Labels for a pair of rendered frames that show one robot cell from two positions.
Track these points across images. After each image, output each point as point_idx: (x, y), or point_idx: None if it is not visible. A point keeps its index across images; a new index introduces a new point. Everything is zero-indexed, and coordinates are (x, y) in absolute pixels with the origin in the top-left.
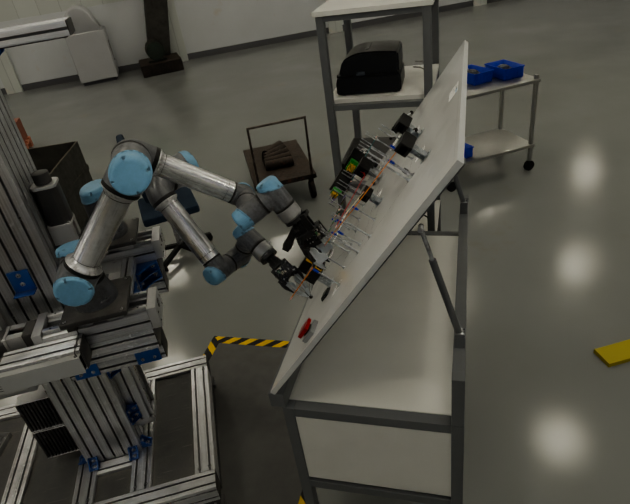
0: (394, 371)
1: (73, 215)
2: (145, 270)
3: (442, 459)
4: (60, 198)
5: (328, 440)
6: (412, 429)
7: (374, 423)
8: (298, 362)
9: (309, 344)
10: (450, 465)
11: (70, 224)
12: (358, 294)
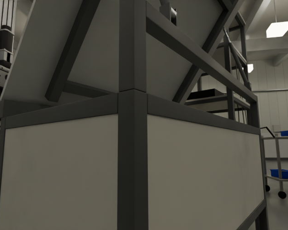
0: None
1: (11, 52)
2: None
3: (107, 188)
4: (7, 37)
5: (16, 164)
6: (78, 120)
7: (48, 118)
8: (17, 49)
9: (26, 22)
10: (117, 205)
11: (4, 49)
12: (88, 2)
